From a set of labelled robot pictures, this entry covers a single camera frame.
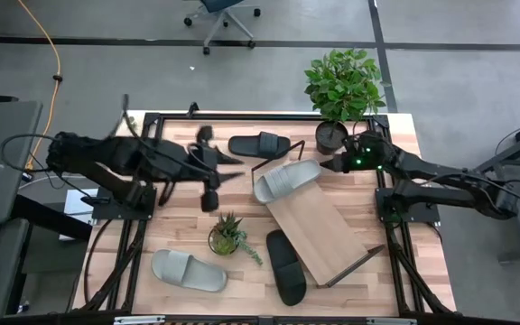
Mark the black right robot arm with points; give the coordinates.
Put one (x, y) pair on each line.
(445, 176)

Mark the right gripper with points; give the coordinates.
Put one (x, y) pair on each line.
(368, 158)

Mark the silver metal bracket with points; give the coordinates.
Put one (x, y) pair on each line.
(138, 321)
(391, 321)

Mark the blue office chair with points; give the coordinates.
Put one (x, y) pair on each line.
(219, 4)

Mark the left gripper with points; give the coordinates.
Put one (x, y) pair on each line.
(206, 162)

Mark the wooden shelf black metal frame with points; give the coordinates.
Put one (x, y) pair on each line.
(318, 230)

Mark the leafy tree in black pot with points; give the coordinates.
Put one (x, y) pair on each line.
(343, 86)

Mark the succulent plant in black pot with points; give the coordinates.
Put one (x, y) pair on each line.
(224, 239)

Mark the white flat box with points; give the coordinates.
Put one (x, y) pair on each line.
(76, 205)

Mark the black slide sandal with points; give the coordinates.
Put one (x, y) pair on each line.
(287, 271)
(260, 145)

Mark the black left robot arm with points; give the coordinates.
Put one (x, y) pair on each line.
(120, 158)

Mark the grey slide sandal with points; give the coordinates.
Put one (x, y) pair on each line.
(188, 271)
(282, 180)

